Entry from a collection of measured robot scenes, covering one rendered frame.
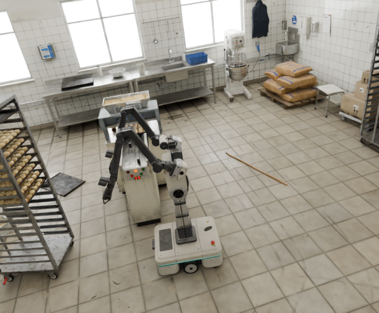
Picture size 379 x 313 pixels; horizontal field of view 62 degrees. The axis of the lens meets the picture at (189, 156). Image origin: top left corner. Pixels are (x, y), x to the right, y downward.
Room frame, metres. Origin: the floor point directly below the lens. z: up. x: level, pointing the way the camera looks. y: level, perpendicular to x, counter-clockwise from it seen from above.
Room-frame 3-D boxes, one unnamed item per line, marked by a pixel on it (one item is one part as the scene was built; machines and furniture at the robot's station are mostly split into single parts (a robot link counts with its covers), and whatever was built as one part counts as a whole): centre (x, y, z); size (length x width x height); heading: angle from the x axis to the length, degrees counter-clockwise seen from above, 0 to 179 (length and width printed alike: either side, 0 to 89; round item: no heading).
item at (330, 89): (5.32, -2.72, 0.23); 0.45 x 0.45 x 0.46; 4
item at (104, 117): (3.74, 0.66, 1.01); 0.72 x 0.33 x 0.34; 95
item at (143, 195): (3.24, 0.62, 0.45); 0.70 x 0.34 x 0.90; 5
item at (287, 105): (6.26, -2.25, 0.06); 1.20 x 0.80 x 0.11; 14
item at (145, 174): (2.88, 0.58, 0.77); 0.24 x 0.04 x 0.14; 95
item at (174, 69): (6.50, 0.95, 0.61); 3.40 x 0.70 x 1.22; 102
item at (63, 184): (4.09, 1.96, 0.01); 0.60 x 0.40 x 0.03; 53
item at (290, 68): (6.21, -2.28, 0.62); 0.72 x 0.42 x 0.17; 18
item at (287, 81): (5.98, -2.30, 0.47); 0.72 x 0.42 x 0.17; 107
